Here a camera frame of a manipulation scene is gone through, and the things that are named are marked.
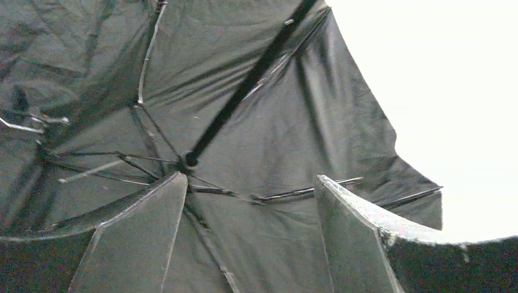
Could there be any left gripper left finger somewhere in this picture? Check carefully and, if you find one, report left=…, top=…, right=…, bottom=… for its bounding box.
left=1, top=173, right=188, bottom=292

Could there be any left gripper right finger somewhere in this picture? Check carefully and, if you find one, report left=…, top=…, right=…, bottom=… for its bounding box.
left=315, top=175, right=517, bottom=292

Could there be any purple umbrella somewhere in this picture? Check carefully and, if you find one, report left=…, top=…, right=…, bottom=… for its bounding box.
left=1, top=1, right=443, bottom=292

